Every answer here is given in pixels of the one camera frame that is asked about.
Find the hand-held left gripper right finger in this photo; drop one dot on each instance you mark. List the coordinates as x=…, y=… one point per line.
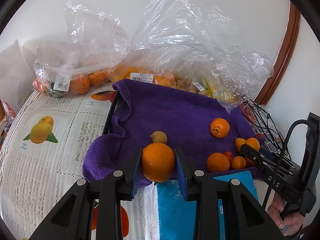
x=180, y=175

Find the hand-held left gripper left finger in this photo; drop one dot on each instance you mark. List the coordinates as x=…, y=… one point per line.
x=136, y=172

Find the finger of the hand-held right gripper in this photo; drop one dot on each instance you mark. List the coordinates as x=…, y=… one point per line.
x=255, y=155
x=268, y=153

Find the small orange mandarin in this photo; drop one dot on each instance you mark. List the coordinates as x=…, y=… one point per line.
x=240, y=142
x=248, y=161
x=238, y=162

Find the large orange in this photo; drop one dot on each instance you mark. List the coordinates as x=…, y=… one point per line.
x=158, y=162

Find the small red apple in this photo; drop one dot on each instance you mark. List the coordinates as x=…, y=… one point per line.
x=228, y=155

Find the small brown longan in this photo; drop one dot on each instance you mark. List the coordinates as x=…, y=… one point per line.
x=159, y=137

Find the clear bag of red fruits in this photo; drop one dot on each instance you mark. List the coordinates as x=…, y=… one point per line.
x=246, y=112

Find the person's right hand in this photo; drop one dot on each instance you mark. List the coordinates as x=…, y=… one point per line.
x=291, y=227

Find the grey patterned pouch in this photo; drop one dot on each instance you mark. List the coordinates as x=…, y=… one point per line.
x=272, y=145

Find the blue tissue pack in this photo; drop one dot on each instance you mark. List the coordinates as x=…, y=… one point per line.
x=172, y=212

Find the purple towel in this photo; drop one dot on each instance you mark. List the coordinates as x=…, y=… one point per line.
x=175, y=112

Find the yellow packet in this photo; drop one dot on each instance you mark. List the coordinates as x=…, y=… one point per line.
x=220, y=92

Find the clear bag of mandarins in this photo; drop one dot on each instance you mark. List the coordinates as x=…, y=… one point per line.
x=82, y=55

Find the clear bag of kumquats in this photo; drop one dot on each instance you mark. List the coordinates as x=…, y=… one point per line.
x=160, y=37

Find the clutter of small bottles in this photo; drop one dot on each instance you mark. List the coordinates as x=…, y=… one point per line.
x=4, y=127

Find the white plastic bag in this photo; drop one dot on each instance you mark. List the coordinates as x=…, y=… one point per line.
x=15, y=67

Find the brown wooden door frame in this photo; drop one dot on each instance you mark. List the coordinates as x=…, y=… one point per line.
x=285, y=55

